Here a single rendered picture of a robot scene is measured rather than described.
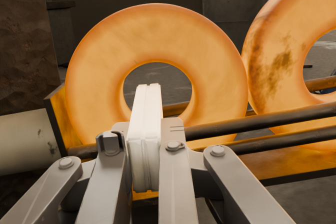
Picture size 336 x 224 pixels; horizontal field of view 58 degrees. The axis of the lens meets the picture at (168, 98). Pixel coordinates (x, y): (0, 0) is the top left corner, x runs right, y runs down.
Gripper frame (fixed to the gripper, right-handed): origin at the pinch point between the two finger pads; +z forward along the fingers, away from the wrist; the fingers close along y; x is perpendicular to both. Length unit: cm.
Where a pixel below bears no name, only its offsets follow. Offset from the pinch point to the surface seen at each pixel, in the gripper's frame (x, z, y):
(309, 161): -8.0, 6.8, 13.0
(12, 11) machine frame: 4.8, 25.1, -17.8
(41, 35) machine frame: 1.3, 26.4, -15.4
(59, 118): -1.9, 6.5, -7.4
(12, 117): -2.6, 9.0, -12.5
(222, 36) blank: 3.1, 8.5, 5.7
